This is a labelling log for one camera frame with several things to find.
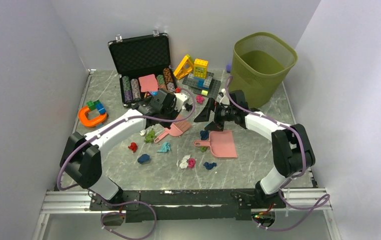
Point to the black poker chip case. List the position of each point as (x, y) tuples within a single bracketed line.
[(140, 56)]

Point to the red paper scrap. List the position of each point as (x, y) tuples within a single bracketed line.
[(133, 147)]

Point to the navy paper scrap front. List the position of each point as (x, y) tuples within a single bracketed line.
[(210, 165)]

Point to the navy paper scrap by dustpan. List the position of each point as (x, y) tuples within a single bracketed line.
[(204, 135)]

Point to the magenta paper scrap near brush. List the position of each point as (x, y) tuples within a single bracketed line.
[(199, 99)]

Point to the white paper scrap left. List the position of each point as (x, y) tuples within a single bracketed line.
[(143, 132)]

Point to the white paper scrap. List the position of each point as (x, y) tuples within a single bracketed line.
[(183, 163), (143, 132)]

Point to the pink plastic dustpan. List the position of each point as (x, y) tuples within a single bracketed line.
[(220, 143)]

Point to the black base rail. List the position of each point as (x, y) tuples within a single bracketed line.
[(195, 204)]

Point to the yellow toy brick window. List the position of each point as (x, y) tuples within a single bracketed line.
[(200, 68)]

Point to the grey brick base plate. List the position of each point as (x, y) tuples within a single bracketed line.
[(208, 87)]

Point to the pink hand brush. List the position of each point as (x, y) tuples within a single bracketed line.
[(176, 129)]

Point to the purple object behind basket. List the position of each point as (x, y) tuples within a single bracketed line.
[(228, 67)]

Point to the white paper scrap front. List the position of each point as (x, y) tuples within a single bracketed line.
[(183, 163)]

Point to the orange yellow triangle toy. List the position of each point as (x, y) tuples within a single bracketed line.
[(185, 67)]

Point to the green blue toy bricks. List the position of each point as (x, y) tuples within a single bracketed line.
[(96, 105)]

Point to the green paper scrap under dustpan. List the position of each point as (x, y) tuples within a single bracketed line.
[(203, 149)]

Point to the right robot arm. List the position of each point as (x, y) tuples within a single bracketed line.
[(291, 147)]

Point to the blue paper scrap left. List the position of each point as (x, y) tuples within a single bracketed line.
[(144, 158)]

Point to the aluminium frame rail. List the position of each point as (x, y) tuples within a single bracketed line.
[(60, 203)]

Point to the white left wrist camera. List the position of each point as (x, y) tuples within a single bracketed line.
[(180, 100)]

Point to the olive green mesh wastebasket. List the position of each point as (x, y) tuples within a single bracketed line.
[(260, 63)]

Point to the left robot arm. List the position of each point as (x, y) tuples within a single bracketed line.
[(82, 156)]

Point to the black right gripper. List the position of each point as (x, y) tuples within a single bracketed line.
[(204, 116)]

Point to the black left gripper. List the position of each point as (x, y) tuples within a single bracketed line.
[(175, 113)]

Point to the teal paper scrap centre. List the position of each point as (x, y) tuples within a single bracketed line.
[(165, 148)]

